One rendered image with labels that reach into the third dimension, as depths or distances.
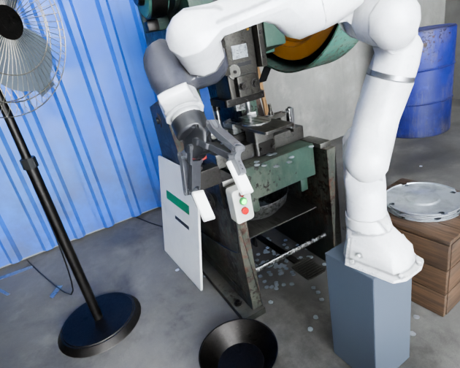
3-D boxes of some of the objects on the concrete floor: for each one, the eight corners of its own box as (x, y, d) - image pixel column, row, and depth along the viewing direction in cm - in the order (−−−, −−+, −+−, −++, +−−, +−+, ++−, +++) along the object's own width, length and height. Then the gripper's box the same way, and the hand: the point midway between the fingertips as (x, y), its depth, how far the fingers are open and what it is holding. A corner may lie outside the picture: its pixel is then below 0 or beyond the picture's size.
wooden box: (488, 269, 148) (499, 199, 135) (443, 317, 131) (450, 242, 117) (401, 237, 180) (401, 177, 166) (355, 271, 163) (351, 208, 149)
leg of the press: (266, 312, 150) (229, 111, 115) (244, 325, 146) (198, 120, 111) (189, 231, 228) (152, 96, 192) (174, 238, 223) (133, 101, 188)
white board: (201, 290, 171) (196, 175, 153) (164, 250, 212) (157, 156, 194) (203, 290, 172) (198, 175, 154) (166, 250, 213) (159, 155, 195)
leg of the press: (355, 261, 170) (345, 76, 135) (337, 271, 166) (323, 82, 131) (256, 202, 248) (234, 75, 212) (242, 208, 243) (217, 79, 208)
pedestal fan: (180, 312, 160) (47, -106, 98) (72, 385, 135) (-202, -118, 72) (98, 228, 257) (5, -8, 195) (26, 261, 232) (-108, 1, 169)
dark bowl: (296, 369, 123) (295, 355, 120) (225, 419, 112) (220, 405, 109) (253, 319, 148) (250, 307, 145) (190, 355, 137) (186, 343, 134)
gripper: (232, 80, 67) (280, 177, 62) (175, 146, 84) (209, 225, 80) (202, 79, 62) (252, 182, 57) (148, 149, 79) (182, 234, 74)
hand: (225, 202), depth 69 cm, fingers open, 13 cm apart
